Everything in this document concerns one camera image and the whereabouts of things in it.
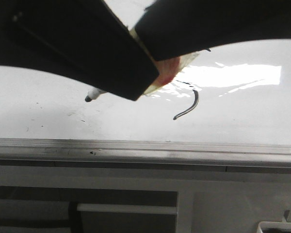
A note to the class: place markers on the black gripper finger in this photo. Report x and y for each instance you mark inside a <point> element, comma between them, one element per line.
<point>171,28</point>
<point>79,39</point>

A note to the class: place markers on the white whiteboard marker with tape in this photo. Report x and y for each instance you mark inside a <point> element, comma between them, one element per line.
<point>167,70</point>

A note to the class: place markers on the white bin corner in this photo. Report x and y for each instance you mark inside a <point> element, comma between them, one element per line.
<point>273,227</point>

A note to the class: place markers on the aluminium whiteboard frame rail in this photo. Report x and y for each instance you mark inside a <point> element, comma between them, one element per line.
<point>151,153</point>

